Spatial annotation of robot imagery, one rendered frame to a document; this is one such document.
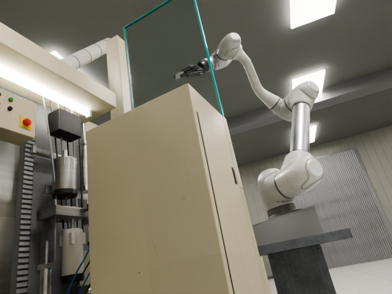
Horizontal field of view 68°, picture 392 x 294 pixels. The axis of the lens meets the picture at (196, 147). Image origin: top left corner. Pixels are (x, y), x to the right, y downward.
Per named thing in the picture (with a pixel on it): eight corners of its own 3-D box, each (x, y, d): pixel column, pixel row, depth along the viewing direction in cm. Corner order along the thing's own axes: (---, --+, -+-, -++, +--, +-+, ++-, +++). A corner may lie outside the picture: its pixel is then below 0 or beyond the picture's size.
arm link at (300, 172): (298, 203, 150) (331, 189, 133) (272, 191, 147) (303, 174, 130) (301, 103, 196) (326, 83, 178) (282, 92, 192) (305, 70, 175)
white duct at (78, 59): (32, 70, 183) (109, 35, 284) (19, 79, 188) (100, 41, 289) (45, 87, 188) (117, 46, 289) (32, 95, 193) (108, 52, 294)
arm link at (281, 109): (272, 102, 203) (284, 90, 192) (292, 118, 204) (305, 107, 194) (267, 114, 195) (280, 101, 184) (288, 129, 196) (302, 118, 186)
